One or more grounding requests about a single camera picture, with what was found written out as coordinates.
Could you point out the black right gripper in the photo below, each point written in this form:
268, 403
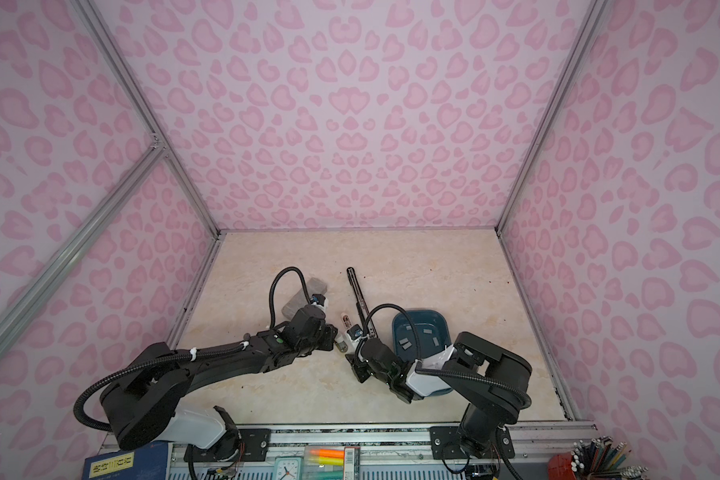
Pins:
356, 368

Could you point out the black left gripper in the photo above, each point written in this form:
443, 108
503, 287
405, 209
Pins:
330, 331

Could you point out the black long stapler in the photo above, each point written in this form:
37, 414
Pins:
361, 304

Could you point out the white mini stapler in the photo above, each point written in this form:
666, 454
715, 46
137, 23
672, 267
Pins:
341, 344

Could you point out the pink mini stapler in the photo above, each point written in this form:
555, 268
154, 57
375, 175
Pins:
347, 321

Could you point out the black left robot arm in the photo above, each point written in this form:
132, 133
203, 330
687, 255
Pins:
140, 403

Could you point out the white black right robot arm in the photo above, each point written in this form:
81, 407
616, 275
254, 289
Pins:
493, 380

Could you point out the grey stone block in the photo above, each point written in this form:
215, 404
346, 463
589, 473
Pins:
298, 300

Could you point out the teal plastic tray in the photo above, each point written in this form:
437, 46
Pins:
420, 335

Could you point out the highlighter pen set box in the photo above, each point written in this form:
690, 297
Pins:
322, 462

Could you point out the teal alarm clock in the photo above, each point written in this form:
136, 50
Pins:
288, 468

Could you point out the blue book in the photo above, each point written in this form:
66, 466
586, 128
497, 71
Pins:
150, 462

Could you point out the pencil holder with pencils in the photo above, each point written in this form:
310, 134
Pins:
596, 459

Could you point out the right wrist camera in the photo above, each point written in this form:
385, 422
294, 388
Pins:
353, 337

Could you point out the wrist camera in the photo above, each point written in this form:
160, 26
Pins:
353, 337
318, 300

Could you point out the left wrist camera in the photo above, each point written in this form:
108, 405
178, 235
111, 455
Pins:
318, 300

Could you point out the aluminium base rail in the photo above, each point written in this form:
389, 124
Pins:
405, 450

